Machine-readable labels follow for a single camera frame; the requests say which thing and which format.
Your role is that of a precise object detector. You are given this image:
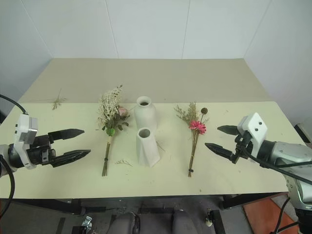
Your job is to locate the loose dried grass sprig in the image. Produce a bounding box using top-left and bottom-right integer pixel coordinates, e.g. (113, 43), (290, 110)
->
(48, 88), (67, 111)

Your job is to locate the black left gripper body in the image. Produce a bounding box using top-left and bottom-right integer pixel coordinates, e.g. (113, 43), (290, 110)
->
(26, 133), (57, 166)

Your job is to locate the black table frame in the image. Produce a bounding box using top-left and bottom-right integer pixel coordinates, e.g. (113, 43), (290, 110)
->
(0, 192), (289, 234)

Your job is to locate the dried bouquet with pink rose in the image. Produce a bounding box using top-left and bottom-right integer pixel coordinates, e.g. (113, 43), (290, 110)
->
(95, 84), (131, 177)

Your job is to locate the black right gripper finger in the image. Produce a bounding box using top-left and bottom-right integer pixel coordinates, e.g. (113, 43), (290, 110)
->
(216, 125), (240, 136)
(204, 142), (237, 161)

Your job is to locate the metal caster wheel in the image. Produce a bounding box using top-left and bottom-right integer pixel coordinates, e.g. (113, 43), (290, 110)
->
(81, 215), (93, 234)

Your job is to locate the dark rounded robot leg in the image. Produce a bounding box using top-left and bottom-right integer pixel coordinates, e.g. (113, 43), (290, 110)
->
(172, 209), (192, 234)
(112, 211), (138, 234)

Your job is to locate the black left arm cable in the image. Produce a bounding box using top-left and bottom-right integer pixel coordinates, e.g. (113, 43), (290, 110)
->
(0, 94), (28, 220)

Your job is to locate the orange floor mat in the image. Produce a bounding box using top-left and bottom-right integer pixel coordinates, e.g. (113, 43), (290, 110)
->
(242, 196), (299, 234)

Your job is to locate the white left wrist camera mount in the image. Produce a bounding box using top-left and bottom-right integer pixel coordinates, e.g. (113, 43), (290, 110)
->
(13, 114), (39, 170)

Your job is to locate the dried bouquet with red daisy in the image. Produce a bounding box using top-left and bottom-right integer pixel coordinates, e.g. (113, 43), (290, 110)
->
(173, 101), (210, 177)

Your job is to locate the white twisted square vase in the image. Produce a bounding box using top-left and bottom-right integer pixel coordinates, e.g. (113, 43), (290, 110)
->
(136, 127), (161, 168)

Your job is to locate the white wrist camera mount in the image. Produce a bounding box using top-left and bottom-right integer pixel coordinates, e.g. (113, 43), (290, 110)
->
(13, 114), (39, 170)
(237, 112), (268, 158)

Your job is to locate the white round bottle vase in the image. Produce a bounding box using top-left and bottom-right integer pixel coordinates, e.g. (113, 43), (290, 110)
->
(134, 96), (157, 131)

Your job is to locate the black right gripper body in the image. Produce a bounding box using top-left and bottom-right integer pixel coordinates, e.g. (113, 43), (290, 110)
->
(231, 130), (254, 164)

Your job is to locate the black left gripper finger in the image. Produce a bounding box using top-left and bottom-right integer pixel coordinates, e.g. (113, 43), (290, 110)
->
(51, 149), (92, 168)
(48, 128), (85, 145)

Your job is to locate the white caster wheel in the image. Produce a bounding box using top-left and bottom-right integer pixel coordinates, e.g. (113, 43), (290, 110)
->
(204, 208), (214, 227)

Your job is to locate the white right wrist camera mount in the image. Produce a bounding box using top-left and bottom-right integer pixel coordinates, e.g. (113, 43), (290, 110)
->
(237, 112), (268, 158)

